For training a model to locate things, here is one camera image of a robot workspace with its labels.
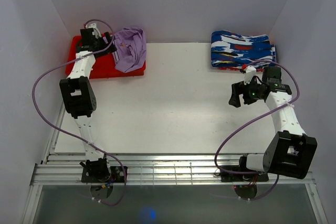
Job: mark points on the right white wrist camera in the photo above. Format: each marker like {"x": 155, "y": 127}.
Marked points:
{"x": 249, "y": 72}

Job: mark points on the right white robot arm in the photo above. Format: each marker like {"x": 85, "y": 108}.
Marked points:
{"x": 291, "y": 151}

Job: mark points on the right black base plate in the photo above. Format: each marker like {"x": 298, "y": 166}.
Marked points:
{"x": 228, "y": 177}

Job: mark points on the red folded trousers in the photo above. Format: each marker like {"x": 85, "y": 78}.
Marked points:
{"x": 237, "y": 69}

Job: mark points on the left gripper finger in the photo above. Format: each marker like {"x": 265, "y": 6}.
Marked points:
{"x": 109, "y": 48}
{"x": 108, "y": 37}

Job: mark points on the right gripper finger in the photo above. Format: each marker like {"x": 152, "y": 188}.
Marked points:
{"x": 234, "y": 100}
{"x": 238, "y": 88}

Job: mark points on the blue patterned folded trousers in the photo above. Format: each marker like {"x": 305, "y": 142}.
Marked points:
{"x": 231, "y": 50}

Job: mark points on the purple trousers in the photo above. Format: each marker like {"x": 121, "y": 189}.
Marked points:
{"x": 130, "y": 43}

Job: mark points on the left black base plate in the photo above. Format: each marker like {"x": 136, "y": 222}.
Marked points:
{"x": 117, "y": 175}

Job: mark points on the red plastic tray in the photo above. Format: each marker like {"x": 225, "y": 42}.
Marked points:
{"x": 104, "y": 66}

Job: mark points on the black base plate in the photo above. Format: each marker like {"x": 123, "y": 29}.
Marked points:
{"x": 228, "y": 177}
{"x": 117, "y": 175}

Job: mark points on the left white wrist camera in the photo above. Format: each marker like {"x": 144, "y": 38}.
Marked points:
{"x": 93, "y": 26}

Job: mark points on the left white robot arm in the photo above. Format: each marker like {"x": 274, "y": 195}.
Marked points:
{"x": 80, "y": 100}

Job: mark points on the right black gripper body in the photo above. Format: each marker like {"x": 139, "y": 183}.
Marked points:
{"x": 251, "y": 93}

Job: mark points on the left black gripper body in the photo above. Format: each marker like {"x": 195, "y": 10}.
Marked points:
{"x": 100, "y": 43}

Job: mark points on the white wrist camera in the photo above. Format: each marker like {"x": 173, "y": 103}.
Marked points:
{"x": 249, "y": 72}
{"x": 93, "y": 26}

